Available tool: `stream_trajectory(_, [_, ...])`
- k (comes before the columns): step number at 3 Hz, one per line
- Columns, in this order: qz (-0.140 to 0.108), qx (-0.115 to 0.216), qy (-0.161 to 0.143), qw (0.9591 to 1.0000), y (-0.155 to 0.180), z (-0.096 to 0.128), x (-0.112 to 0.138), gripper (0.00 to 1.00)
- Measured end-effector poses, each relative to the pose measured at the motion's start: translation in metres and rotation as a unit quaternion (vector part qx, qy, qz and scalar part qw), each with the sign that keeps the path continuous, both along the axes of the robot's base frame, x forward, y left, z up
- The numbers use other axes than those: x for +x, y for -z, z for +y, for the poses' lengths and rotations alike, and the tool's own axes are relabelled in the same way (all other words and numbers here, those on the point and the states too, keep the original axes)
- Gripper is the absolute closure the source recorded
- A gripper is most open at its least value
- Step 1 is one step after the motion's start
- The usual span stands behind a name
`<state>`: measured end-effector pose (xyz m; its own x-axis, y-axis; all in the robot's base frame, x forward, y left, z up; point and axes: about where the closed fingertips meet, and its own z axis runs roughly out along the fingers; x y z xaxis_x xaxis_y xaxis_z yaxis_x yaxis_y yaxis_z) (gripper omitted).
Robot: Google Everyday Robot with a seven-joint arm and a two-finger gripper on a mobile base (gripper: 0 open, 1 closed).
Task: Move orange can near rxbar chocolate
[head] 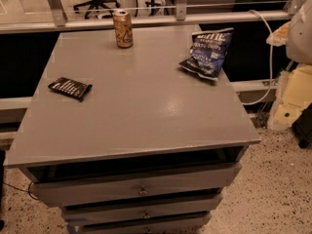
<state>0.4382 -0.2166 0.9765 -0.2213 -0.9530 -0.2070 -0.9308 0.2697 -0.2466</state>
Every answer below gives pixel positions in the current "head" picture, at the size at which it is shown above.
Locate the grey drawer cabinet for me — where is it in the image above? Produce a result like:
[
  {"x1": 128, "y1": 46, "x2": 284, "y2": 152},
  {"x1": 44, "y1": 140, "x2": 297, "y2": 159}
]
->
[{"x1": 4, "y1": 24, "x2": 262, "y2": 234}]

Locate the black rxbar chocolate wrapper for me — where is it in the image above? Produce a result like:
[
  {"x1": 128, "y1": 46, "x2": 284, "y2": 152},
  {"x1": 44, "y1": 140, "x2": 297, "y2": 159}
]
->
[{"x1": 48, "y1": 77, "x2": 93, "y2": 101}]

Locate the top grey drawer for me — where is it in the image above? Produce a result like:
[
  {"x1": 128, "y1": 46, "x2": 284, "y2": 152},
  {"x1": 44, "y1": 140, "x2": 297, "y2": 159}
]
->
[{"x1": 31, "y1": 163, "x2": 241, "y2": 207}]

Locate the bottom grey drawer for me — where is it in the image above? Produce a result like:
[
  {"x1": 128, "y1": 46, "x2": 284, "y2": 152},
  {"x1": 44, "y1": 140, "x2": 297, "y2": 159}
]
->
[{"x1": 80, "y1": 212, "x2": 211, "y2": 234}]

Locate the black floor cable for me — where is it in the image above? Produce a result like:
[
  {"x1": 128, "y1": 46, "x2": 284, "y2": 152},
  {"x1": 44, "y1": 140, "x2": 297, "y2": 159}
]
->
[{"x1": 2, "y1": 180, "x2": 40, "y2": 201}]

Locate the white cable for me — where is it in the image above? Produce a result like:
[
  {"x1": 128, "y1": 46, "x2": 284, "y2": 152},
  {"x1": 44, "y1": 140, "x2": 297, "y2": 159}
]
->
[{"x1": 242, "y1": 9, "x2": 276, "y2": 106}]

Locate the black office chair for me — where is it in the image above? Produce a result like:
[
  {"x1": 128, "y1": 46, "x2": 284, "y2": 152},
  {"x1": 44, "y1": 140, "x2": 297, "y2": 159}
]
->
[{"x1": 73, "y1": 0, "x2": 120, "y2": 20}]

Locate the blue kettle chips bag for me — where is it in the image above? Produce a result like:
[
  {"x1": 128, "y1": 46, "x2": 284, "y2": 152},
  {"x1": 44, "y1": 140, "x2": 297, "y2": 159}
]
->
[{"x1": 179, "y1": 27, "x2": 234, "y2": 81}]

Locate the orange soda can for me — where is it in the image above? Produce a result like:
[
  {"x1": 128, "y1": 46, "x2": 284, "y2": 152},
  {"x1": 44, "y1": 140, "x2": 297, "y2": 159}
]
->
[{"x1": 113, "y1": 10, "x2": 134, "y2": 48}]

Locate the metal railing frame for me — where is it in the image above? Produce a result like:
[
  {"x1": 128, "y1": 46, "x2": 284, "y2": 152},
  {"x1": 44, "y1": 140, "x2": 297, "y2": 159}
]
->
[{"x1": 0, "y1": 0, "x2": 306, "y2": 34}]

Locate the grey drawer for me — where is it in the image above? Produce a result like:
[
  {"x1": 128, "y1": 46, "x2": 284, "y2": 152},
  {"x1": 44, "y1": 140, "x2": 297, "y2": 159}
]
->
[
  {"x1": 31, "y1": 163, "x2": 241, "y2": 207},
  {"x1": 61, "y1": 191, "x2": 222, "y2": 225},
  {"x1": 80, "y1": 212, "x2": 211, "y2": 234}
]

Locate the middle grey drawer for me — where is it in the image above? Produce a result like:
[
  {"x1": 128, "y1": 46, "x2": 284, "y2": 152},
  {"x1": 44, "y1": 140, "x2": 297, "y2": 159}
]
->
[{"x1": 61, "y1": 191, "x2": 222, "y2": 225}]

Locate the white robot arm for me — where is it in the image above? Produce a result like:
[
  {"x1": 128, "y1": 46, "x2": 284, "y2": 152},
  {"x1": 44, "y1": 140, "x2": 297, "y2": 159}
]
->
[{"x1": 266, "y1": 0, "x2": 312, "y2": 131}]

